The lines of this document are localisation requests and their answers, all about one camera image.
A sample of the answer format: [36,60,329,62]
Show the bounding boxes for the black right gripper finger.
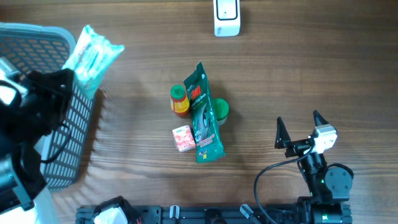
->
[313,110,329,126]
[274,116,291,149]

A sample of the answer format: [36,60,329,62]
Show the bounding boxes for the green lid glass jar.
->
[213,98,229,126]

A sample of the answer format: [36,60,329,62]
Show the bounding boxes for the teal wet wipes pack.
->
[62,25,125,100]

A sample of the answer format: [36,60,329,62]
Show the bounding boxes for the green 3M product pack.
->
[183,63,225,163]

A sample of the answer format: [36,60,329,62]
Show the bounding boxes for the red pink small carton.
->
[172,125,196,152]

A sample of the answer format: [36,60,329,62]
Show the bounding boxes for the red yellow sauce bottle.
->
[170,85,190,117]

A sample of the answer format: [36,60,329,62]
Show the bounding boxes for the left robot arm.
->
[1,68,74,223]

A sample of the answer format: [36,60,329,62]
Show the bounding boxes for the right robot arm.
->
[275,111,354,224]

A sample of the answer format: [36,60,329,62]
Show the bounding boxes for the white barcode scanner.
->
[213,0,241,37]

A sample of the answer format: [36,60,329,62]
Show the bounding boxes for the grey plastic shopping basket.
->
[1,22,95,192]

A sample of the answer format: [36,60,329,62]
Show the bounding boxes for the black right camera cable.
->
[253,144,315,224]

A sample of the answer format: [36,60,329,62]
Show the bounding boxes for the black camera cable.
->
[253,144,315,224]
[40,123,73,165]

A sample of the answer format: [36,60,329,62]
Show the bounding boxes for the black left camera cable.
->
[40,123,73,165]

